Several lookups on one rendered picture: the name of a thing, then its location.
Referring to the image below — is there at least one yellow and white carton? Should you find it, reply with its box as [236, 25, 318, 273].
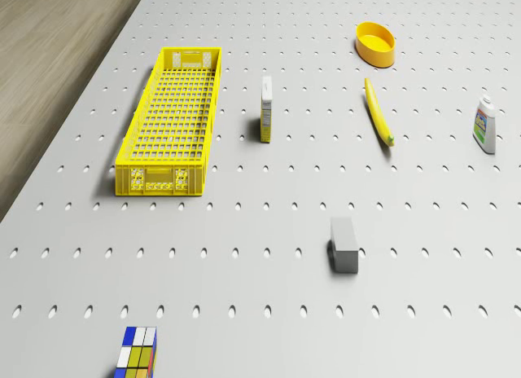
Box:
[260, 76, 274, 143]

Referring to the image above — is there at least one yellow basket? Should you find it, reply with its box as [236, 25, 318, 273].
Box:
[114, 46, 223, 198]

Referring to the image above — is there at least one grey cube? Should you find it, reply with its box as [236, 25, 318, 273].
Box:
[330, 216, 361, 275]

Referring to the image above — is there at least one banana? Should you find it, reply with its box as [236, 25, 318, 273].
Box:
[363, 77, 396, 148]

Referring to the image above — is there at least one yellow bowl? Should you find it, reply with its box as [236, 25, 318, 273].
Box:
[355, 21, 396, 68]

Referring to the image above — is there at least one puzzle cube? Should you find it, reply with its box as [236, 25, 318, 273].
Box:
[113, 326, 159, 378]

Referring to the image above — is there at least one small white bottle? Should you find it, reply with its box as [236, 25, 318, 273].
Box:
[472, 94, 497, 156]

